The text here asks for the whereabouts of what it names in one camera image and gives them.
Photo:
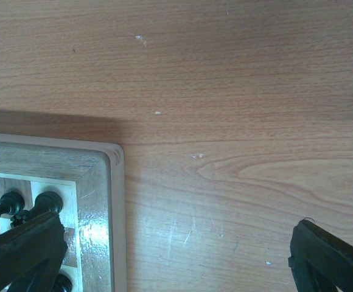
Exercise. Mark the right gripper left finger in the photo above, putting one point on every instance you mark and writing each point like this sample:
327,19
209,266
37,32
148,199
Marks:
32,253

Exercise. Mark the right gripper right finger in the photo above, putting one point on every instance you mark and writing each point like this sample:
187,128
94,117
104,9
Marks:
320,261

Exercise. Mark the black chess pawn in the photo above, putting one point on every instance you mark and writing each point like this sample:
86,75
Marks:
11,203

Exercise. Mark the black chess knight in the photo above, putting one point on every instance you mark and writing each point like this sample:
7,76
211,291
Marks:
62,284

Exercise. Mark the black chess rook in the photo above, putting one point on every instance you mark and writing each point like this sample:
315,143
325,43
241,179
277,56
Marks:
45,202

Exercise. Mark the wooden chess board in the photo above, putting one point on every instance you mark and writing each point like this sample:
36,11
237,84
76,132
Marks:
62,215

